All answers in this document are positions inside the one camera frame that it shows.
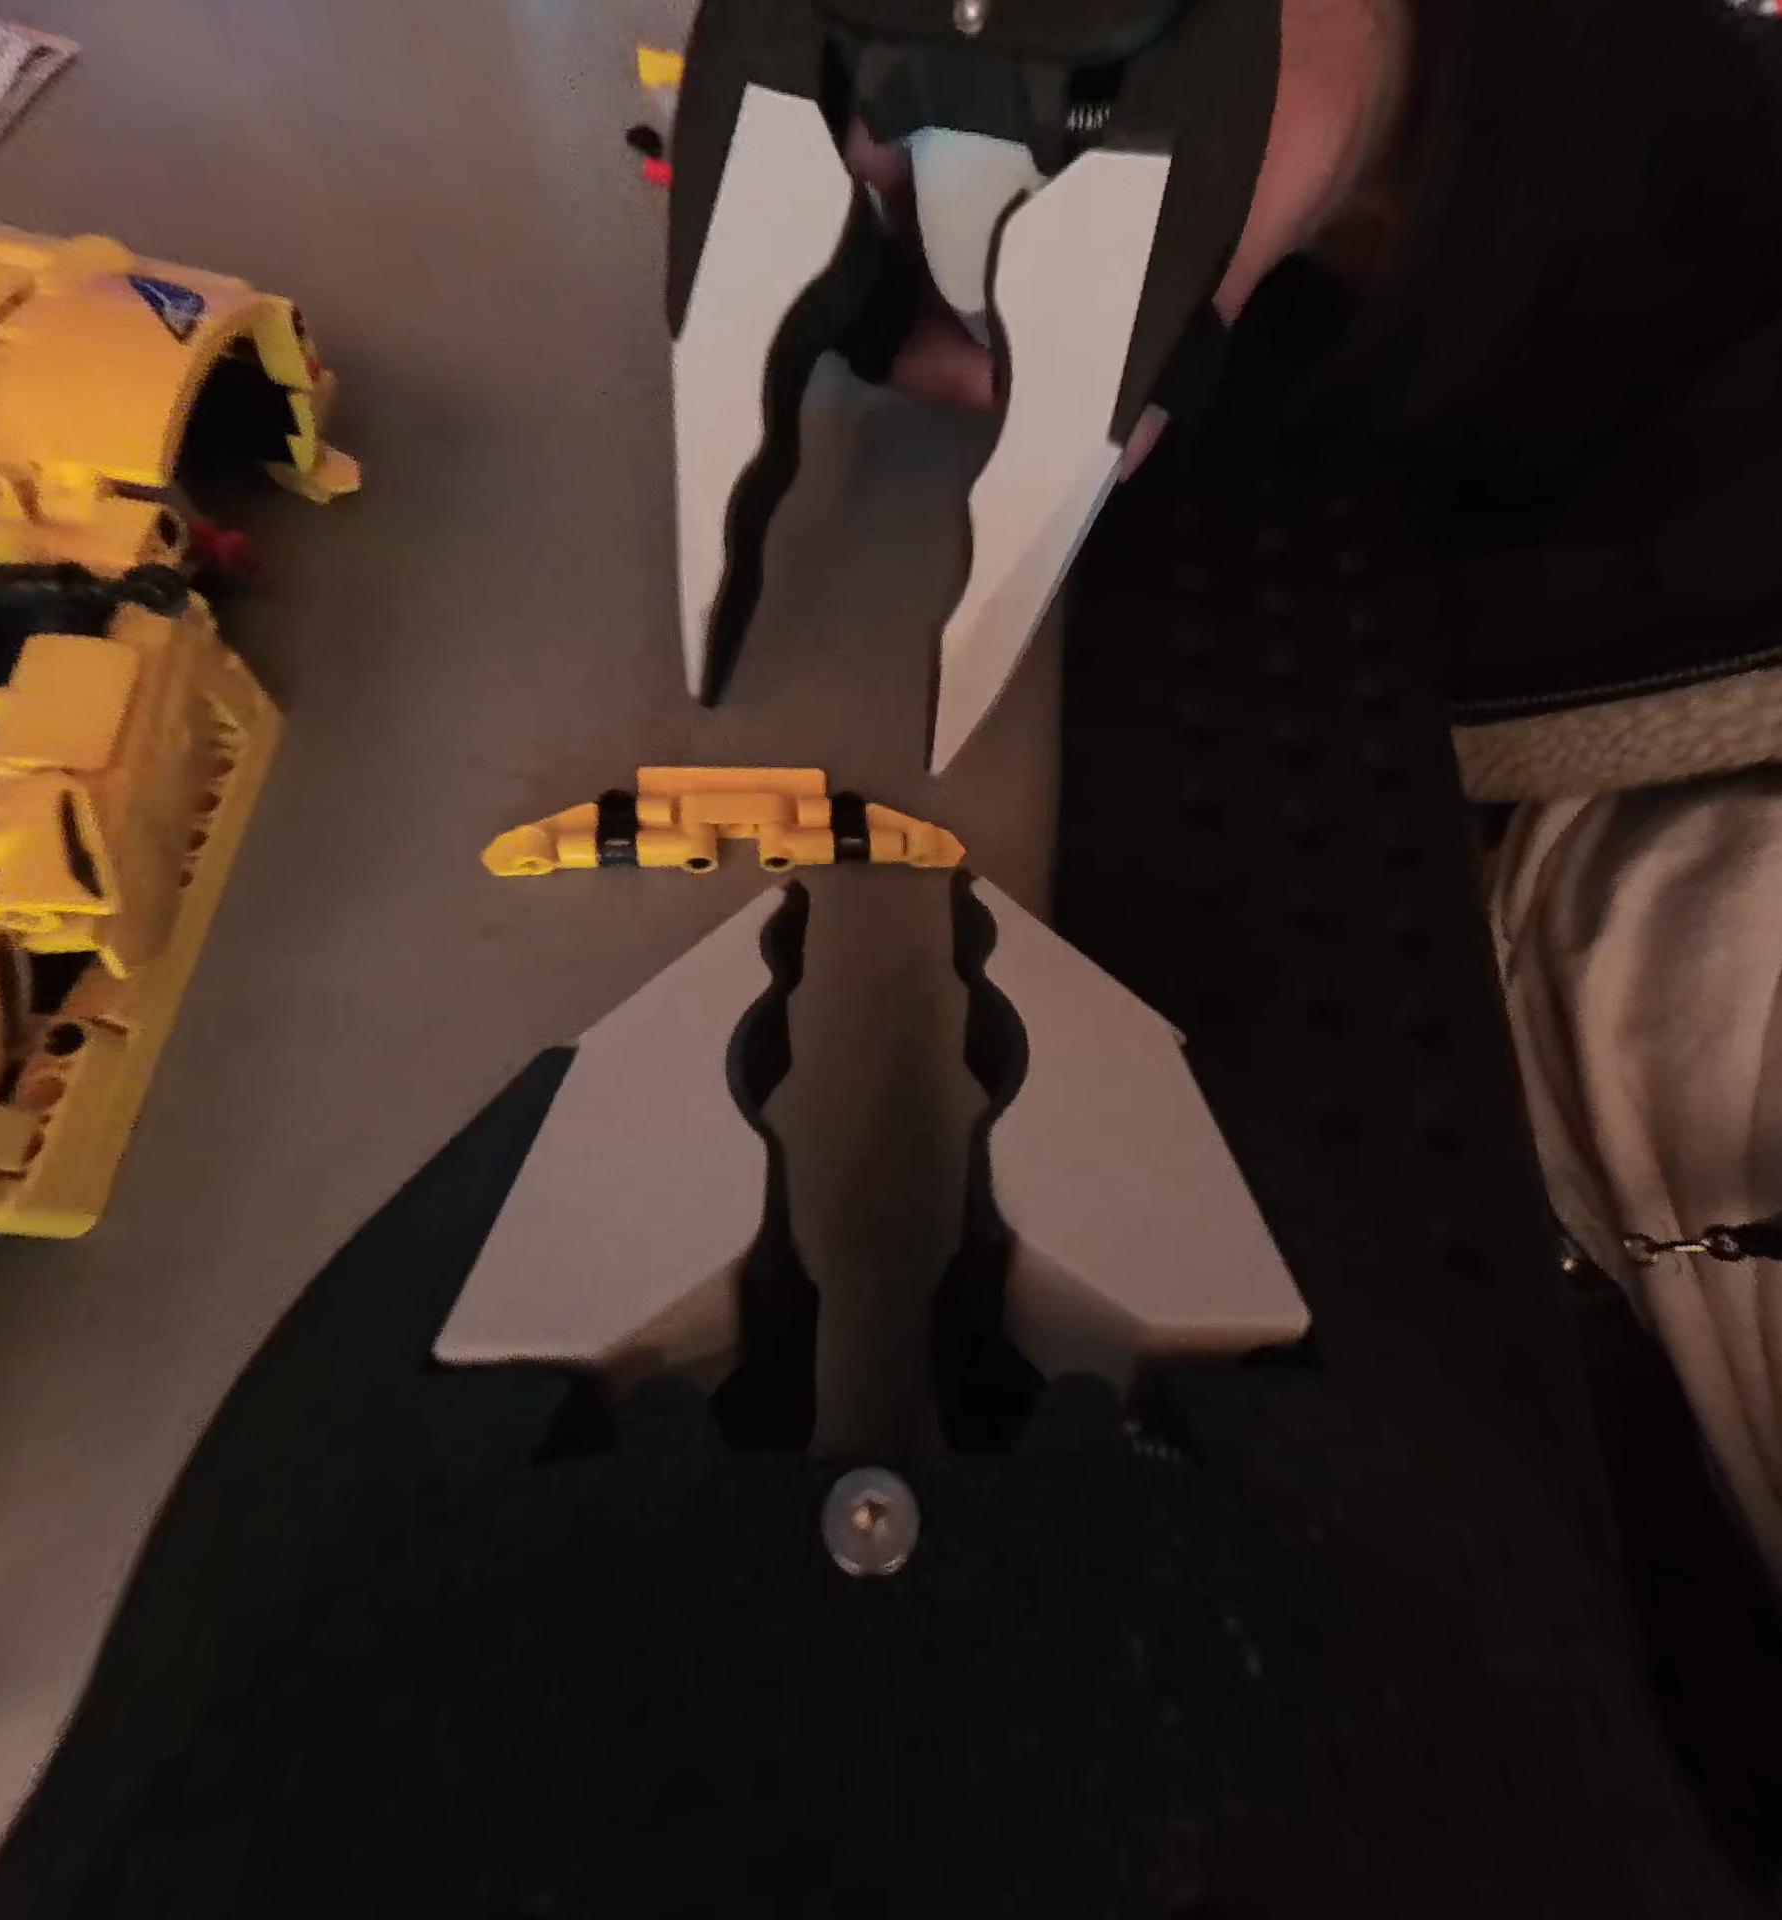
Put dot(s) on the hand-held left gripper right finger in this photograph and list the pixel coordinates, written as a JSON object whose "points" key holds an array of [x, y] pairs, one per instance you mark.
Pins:
{"points": [[1131, 1187]]}

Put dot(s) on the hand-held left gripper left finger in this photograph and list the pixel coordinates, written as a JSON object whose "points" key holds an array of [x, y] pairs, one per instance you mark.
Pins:
{"points": [[621, 1187]]}

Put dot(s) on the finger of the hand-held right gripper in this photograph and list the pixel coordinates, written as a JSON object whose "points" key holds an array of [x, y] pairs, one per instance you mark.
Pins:
{"points": [[1063, 419], [730, 376]]}

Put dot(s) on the yellow brick assembly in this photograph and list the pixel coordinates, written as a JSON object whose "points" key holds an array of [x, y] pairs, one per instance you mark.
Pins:
{"points": [[730, 815]]}

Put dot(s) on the grey desk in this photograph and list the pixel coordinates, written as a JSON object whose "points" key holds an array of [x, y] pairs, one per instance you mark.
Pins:
{"points": [[425, 527]]}

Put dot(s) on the person's right hand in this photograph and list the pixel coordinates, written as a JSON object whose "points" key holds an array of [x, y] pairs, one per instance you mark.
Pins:
{"points": [[956, 366]]}

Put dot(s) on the pile of small mixed bricks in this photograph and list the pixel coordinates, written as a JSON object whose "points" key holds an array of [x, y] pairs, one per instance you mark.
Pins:
{"points": [[661, 65]]}

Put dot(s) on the white shirt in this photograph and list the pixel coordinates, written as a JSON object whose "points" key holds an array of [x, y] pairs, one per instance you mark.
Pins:
{"points": [[1659, 976]]}

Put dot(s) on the yellow toy brick car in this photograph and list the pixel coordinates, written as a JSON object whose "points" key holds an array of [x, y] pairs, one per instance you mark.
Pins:
{"points": [[93, 376]]}

